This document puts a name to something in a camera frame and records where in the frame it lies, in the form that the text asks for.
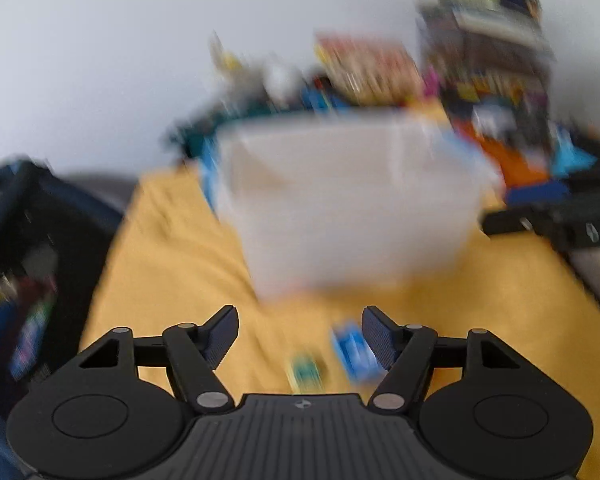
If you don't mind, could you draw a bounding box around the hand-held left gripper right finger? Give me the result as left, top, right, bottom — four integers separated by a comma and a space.
361, 306, 523, 413

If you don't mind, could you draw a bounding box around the stack of colourful boxes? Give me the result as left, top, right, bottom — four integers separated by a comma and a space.
417, 0, 556, 126

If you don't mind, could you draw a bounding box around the white plastic storage bin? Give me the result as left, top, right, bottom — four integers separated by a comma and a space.
200, 110, 503, 303

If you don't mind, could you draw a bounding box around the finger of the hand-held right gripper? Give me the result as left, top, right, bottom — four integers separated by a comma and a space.
482, 200, 600, 257
504, 162, 600, 206

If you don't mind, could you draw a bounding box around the white cup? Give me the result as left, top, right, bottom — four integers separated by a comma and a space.
265, 62, 301, 101

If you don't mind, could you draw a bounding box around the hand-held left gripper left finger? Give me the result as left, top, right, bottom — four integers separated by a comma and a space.
75, 305, 241, 413

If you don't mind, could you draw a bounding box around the dark blue crate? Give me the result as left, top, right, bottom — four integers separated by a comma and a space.
0, 159, 131, 480

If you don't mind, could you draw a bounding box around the yellow blanket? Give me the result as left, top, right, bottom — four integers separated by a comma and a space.
77, 102, 600, 480

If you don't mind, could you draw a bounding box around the red yellow snack box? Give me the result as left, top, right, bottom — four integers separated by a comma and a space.
315, 32, 426, 108

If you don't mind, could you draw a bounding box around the orange box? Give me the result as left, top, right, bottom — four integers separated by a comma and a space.
480, 135, 548, 183

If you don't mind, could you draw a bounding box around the light blue brick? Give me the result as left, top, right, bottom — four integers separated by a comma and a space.
330, 322, 388, 383

